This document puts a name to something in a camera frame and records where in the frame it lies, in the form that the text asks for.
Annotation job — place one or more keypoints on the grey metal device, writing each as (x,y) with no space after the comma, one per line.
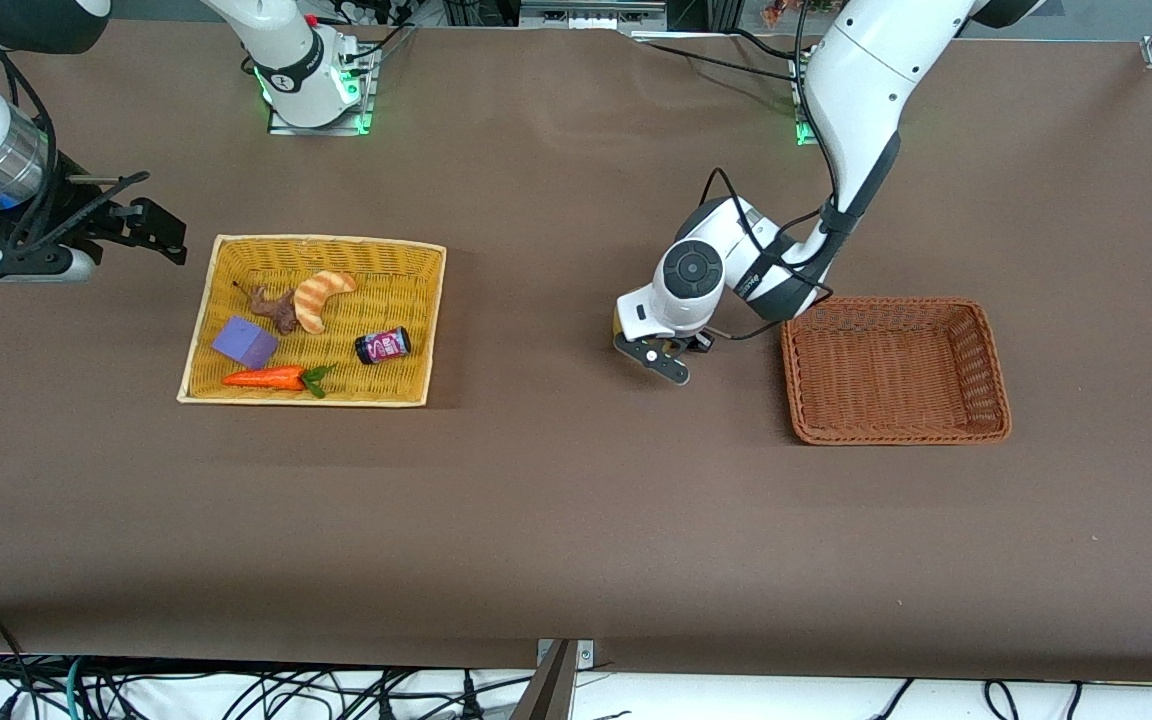
(586,15)

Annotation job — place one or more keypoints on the brown wicker basket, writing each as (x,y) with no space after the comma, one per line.
(886,370)

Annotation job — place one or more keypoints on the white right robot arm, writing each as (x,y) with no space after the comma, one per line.
(286,60)

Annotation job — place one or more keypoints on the silver table edge bracket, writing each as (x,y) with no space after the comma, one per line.
(586,655)

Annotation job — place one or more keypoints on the orange toy carrot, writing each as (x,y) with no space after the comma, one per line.
(266,378)

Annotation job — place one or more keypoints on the purple foam block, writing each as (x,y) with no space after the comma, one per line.
(244,342)

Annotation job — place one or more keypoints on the striped toy croissant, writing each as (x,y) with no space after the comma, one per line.
(308,305)

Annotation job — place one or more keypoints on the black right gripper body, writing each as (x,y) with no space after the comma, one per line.
(73,222)

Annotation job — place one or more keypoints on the dark metal bar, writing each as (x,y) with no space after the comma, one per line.
(546,695)

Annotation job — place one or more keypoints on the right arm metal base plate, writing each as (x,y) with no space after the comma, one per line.
(281,127)

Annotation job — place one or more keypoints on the white power strip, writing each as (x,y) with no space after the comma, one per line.
(376,10)

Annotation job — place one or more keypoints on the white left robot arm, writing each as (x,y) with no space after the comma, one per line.
(856,80)

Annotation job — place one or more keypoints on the small dark drink can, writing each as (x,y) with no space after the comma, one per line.
(383,346)

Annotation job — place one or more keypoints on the yellow wicker basket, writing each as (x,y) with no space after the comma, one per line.
(376,385)

